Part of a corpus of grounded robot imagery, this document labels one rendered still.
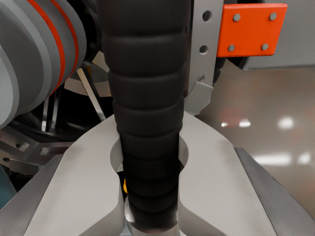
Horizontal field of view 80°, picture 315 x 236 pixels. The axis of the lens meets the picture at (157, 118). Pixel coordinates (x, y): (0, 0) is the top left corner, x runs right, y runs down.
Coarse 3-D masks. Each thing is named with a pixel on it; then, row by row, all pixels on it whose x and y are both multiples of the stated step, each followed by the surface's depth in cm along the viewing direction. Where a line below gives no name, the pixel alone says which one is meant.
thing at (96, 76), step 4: (88, 12) 43; (92, 44) 47; (92, 64) 54; (92, 68) 54; (96, 68) 54; (100, 68) 54; (92, 72) 55; (96, 72) 55; (100, 72) 55; (104, 72) 55; (72, 76) 55; (76, 76) 55; (92, 76) 56; (96, 76) 56; (100, 76) 56; (104, 76) 56; (80, 80) 56; (92, 80) 56; (96, 80) 56; (100, 80) 56; (104, 80) 56
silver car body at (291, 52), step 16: (272, 0) 38; (288, 0) 38; (304, 0) 38; (288, 16) 39; (304, 16) 40; (288, 32) 41; (304, 32) 41; (288, 48) 43; (304, 48) 43; (256, 64) 44; (272, 64) 45; (288, 64) 45; (304, 64) 45
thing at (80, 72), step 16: (80, 0) 37; (80, 16) 38; (96, 16) 35; (96, 32) 40; (96, 48) 38; (96, 64) 39; (64, 96) 60; (80, 96) 64; (96, 96) 43; (32, 112) 48; (48, 112) 45; (64, 112) 54; (80, 112) 56; (96, 112) 56; (112, 112) 55; (32, 128) 45; (48, 128) 47; (64, 128) 48; (80, 128) 49
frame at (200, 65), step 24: (192, 0) 26; (216, 0) 25; (192, 24) 26; (216, 24) 26; (192, 48) 28; (216, 48) 28; (192, 72) 30; (192, 96) 32; (0, 144) 37; (24, 144) 42; (48, 144) 43; (24, 168) 39; (120, 168) 40
